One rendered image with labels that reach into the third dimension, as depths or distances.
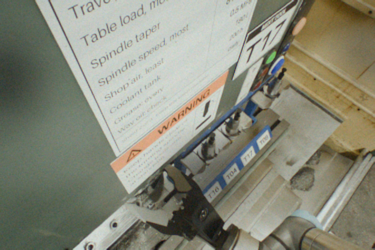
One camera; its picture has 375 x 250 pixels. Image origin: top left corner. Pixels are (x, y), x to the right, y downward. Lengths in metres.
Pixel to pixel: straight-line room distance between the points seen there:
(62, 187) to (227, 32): 0.18
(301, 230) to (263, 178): 0.70
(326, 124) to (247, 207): 0.60
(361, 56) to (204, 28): 1.09
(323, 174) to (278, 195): 0.31
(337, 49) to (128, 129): 1.14
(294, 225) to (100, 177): 0.51
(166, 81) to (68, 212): 0.14
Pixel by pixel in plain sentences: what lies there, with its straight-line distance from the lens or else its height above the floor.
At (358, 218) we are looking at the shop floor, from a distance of 2.38.
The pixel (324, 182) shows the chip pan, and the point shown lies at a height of 0.66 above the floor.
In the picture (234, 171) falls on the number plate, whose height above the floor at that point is 0.94.
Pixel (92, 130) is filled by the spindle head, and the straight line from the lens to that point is 0.17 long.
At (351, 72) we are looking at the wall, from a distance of 1.30.
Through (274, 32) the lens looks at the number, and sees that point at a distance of 0.33.
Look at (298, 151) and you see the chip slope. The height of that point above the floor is 0.75.
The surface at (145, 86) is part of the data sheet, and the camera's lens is 0.18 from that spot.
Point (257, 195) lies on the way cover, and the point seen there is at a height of 0.73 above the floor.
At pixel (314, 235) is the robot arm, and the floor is 1.36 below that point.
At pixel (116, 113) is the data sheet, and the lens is 0.18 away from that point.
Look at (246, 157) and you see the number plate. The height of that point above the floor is 0.94.
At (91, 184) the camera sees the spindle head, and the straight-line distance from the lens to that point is 0.23.
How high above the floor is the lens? 1.91
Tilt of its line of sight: 62 degrees down
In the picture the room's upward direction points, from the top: 7 degrees clockwise
